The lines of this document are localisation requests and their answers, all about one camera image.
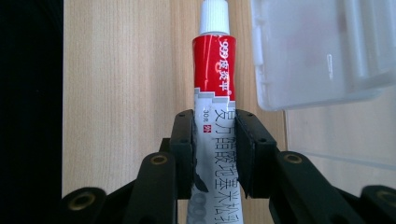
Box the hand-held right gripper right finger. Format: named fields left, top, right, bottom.
left=234, top=108, right=278, bottom=200

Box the red and white ointment tube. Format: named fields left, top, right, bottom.
left=186, top=0, right=246, bottom=224

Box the clear plastic storage box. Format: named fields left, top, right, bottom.
left=249, top=0, right=396, bottom=172

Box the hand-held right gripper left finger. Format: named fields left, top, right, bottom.
left=169, top=108, right=198, bottom=201

